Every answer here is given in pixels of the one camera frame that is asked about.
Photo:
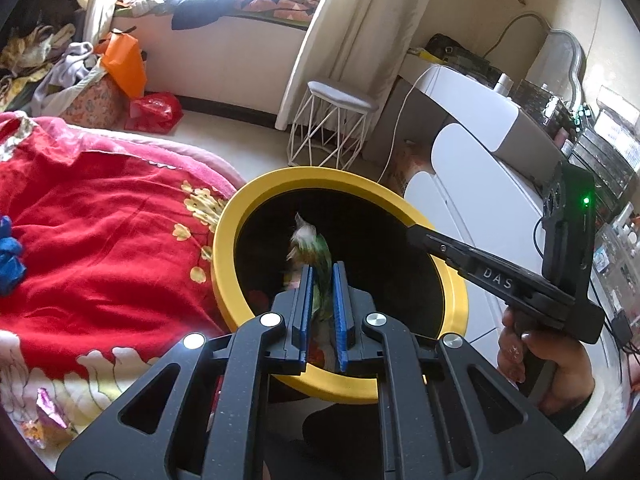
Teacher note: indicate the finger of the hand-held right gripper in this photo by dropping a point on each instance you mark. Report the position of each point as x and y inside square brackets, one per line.
[440, 247]

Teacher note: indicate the green snack wrapper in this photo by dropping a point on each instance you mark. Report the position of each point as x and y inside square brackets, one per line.
[320, 260]

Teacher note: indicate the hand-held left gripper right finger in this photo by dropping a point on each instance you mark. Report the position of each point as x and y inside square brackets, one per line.
[341, 310]

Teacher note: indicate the grey cloth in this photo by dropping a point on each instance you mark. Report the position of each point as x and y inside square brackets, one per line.
[65, 70]

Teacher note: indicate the floral patterned box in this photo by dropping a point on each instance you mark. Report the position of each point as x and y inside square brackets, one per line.
[95, 102]

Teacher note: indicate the person's right forearm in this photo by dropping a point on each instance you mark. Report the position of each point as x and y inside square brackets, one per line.
[600, 420]

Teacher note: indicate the pink patterned bag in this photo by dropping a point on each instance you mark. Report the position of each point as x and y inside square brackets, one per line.
[410, 165]

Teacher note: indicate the dark blue jacket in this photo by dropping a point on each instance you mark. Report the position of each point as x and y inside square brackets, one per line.
[200, 10]

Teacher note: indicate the cream curtain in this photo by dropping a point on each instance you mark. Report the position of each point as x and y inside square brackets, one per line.
[360, 25]

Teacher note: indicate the clear cosmetics organiser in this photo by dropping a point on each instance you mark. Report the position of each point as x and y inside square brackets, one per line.
[600, 135]

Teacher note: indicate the white dressing table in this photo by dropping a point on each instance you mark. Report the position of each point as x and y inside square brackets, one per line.
[475, 100]

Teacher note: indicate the blue crumpled plastic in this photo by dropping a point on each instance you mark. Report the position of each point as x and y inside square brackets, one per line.
[10, 260]

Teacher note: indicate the red plastic bag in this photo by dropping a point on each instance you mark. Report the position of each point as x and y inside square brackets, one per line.
[155, 110]

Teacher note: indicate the orange patterned quilt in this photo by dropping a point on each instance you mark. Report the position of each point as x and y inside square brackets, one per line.
[285, 2]

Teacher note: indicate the black bag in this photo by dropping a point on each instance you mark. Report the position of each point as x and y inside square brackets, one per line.
[450, 47]

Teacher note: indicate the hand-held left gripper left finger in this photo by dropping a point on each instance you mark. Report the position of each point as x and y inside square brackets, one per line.
[305, 310]

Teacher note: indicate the red floral blanket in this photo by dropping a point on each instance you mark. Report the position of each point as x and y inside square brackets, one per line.
[100, 220]

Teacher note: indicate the silver framed mirror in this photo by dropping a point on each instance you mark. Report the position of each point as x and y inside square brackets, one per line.
[555, 65]

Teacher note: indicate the pile of dark clothes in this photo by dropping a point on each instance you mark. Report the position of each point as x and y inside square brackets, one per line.
[30, 45]

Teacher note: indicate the orange bag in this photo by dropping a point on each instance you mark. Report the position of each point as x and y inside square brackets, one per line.
[122, 62]

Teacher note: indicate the purple foil snack wrapper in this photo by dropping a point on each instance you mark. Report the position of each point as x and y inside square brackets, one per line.
[50, 410]

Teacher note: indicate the yellow rimmed black bin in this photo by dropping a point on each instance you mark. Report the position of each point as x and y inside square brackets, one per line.
[225, 240]

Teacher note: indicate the person's right hand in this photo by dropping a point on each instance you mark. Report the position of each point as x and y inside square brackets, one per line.
[572, 370]

